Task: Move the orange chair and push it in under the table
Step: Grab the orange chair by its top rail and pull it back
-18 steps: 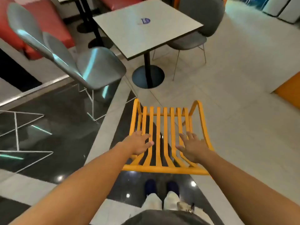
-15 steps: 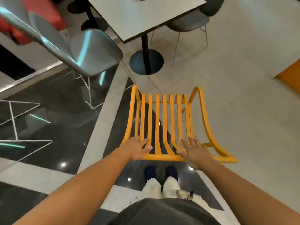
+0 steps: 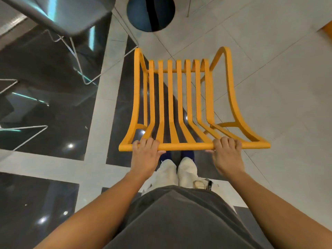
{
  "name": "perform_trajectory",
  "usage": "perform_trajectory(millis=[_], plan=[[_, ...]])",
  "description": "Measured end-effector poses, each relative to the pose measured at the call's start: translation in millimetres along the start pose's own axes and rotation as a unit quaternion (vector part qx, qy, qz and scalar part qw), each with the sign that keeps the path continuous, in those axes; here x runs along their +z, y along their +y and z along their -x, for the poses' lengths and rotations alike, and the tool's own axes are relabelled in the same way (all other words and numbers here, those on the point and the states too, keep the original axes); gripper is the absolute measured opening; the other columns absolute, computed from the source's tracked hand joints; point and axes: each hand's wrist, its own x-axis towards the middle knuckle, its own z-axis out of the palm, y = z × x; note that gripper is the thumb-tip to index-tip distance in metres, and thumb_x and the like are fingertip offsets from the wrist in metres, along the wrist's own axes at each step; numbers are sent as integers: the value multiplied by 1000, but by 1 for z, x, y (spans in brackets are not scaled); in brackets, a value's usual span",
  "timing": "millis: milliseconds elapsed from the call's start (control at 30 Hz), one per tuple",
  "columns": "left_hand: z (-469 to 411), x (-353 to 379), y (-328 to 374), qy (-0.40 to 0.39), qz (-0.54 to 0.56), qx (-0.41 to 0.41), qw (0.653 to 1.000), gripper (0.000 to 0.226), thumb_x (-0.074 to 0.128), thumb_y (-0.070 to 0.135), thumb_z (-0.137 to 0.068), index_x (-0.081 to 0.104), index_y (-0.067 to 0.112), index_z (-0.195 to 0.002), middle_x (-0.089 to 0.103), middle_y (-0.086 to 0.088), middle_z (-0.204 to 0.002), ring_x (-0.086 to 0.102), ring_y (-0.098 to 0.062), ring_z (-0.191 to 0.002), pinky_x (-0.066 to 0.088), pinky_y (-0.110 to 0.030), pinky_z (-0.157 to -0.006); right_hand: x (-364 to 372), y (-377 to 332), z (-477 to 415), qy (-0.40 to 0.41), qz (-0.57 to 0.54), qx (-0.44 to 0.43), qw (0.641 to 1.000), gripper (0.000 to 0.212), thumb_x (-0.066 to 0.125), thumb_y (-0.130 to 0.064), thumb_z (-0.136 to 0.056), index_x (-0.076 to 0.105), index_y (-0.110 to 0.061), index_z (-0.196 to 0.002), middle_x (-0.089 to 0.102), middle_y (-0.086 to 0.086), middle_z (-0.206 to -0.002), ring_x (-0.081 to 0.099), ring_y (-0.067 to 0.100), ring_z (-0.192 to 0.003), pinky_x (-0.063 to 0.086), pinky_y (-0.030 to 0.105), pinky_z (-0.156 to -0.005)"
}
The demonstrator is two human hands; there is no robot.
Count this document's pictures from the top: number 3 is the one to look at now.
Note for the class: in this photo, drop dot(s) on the person's left hand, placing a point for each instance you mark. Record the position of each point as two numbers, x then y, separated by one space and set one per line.
144 160

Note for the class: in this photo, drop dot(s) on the person's right hand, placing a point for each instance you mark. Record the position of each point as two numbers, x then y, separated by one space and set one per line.
228 160

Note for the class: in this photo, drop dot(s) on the person's right middle finger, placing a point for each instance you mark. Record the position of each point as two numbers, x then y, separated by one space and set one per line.
224 142

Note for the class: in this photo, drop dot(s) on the person's left thumb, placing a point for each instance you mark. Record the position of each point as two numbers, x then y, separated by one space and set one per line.
161 153

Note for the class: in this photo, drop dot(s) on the person's left little finger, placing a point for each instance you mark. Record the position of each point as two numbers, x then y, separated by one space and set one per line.
135 145

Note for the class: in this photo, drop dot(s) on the person's left middle finger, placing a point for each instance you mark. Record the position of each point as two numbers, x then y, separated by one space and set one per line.
149 143

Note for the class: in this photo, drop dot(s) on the person's right little finger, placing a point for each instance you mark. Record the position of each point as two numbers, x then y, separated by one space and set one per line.
238 145

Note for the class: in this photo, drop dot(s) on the yellow slatted metal chair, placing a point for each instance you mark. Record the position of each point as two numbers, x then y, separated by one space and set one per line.
171 101

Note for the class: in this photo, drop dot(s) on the person's left forearm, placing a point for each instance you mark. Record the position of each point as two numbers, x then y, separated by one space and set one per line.
96 217

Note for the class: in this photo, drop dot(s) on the person's right forearm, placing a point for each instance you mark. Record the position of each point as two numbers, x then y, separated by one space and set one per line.
280 215

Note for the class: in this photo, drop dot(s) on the dark blue shoe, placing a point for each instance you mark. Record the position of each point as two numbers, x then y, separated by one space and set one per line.
188 154
165 156

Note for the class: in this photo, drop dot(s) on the white trousers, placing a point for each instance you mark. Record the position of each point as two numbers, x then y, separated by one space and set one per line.
176 173

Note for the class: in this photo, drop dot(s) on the grey shirt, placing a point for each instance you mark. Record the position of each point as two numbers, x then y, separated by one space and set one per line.
181 220

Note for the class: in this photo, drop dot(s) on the round dark blue stool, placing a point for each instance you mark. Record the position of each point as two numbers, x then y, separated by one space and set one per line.
150 12

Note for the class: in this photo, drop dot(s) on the orange furniture edge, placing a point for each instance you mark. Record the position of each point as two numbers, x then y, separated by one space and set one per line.
327 29

